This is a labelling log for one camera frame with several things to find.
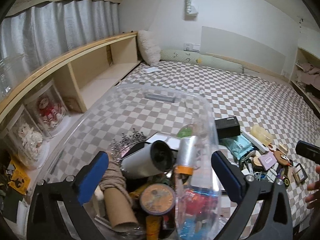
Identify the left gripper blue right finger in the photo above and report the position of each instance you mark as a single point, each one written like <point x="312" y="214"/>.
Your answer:
<point x="230" y="177"/>

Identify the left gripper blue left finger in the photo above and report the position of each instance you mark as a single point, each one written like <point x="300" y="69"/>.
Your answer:
<point x="90" y="176"/>

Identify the round chinese tea tin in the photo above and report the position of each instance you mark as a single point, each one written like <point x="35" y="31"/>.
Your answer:
<point x="157" y="199"/>

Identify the person's right hand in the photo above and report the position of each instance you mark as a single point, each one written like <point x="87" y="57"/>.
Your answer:
<point x="312" y="200"/>

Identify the teal foil pouch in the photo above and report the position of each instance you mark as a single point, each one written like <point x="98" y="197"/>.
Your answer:
<point x="239" y="146"/>

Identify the purple card box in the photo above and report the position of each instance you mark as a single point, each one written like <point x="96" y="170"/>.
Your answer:
<point x="267" y="160"/>

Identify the white plastic scraper tool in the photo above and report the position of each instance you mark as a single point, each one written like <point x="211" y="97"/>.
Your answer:
<point x="262" y="148"/>

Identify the cardboard tube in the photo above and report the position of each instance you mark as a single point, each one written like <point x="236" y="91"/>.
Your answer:
<point x="119" y="210"/>

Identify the black cardboard box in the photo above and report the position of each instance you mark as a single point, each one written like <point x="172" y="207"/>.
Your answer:
<point x="227" y="127"/>

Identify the yellow translucent plastic bottle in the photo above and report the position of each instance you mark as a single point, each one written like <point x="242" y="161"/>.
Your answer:
<point x="262" y="135"/>

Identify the round green wooden coaster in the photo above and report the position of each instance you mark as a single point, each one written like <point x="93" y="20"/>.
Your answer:
<point x="185" y="131"/>

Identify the white plush doll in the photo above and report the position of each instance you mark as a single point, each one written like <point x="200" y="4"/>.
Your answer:
<point x="31" y="139"/>

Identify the checkered bed sheet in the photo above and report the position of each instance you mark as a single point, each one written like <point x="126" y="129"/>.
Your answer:
<point x="277" y="108"/>

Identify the red dressed doll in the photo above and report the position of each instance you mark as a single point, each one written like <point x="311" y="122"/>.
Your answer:
<point x="50" y="112"/>

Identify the wooden bedside shelf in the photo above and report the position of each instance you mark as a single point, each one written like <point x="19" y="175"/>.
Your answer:
<point x="82" y="75"/>

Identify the clear plastic storage bin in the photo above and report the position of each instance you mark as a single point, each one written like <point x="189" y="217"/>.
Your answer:
<point x="55" y="212"/>

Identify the green long bolster pillow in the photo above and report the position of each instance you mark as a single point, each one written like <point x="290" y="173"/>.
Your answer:
<point x="200" y="60"/>

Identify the right side wooden shelf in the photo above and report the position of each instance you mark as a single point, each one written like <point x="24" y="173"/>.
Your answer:
<point x="305" y="78"/>

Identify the white remote control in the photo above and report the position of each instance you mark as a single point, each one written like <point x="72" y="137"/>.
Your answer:
<point x="151" y="70"/>

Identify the white fluffy pillow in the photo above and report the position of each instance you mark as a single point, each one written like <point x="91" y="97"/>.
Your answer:
<point x="148" y="47"/>

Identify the silver grey curtain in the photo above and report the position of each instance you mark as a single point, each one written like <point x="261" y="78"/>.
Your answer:
<point x="41" y="33"/>

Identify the small picture frame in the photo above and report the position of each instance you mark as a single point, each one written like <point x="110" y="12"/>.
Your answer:
<point x="299" y="174"/>

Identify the black action camera screen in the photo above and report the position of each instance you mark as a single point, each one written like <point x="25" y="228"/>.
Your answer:
<point x="308" y="151"/>

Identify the white wall socket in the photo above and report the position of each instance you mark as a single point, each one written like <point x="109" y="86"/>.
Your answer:
<point x="191" y="47"/>

